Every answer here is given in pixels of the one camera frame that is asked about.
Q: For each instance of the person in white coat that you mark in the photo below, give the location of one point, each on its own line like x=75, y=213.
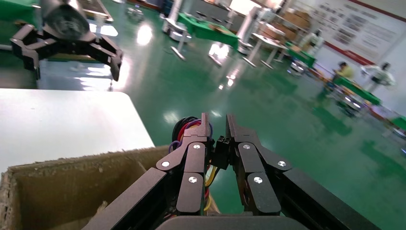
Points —
x=379, y=76

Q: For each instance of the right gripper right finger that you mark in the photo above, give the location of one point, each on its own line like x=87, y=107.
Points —
x=253, y=165

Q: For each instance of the stacked cardboard boxes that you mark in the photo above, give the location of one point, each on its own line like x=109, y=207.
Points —
x=296, y=20

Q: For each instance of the long green table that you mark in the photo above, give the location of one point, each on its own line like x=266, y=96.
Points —
x=209, y=30

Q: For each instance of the green work table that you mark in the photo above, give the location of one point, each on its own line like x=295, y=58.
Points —
x=16, y=9
x=358, y=90
x=301, y=57

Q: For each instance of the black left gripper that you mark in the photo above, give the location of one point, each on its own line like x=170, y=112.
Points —
x=68, y=31

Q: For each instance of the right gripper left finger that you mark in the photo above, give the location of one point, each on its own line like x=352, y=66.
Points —
x=193, y=165

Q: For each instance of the white work table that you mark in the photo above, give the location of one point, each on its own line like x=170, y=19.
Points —
x=269, y=41

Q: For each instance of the round robot base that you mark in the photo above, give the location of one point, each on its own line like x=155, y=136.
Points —
x=179, y=31

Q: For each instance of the worn cardboard box with dividers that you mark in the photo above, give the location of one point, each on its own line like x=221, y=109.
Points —
x=63, y=177

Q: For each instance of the wall poster board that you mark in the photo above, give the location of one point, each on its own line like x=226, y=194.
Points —
x=352, y=28

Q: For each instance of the white robot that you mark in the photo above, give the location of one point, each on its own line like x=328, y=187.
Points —
x=312, y=41

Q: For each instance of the seated person in yellow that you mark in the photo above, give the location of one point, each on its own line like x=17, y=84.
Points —
x=344, y=71

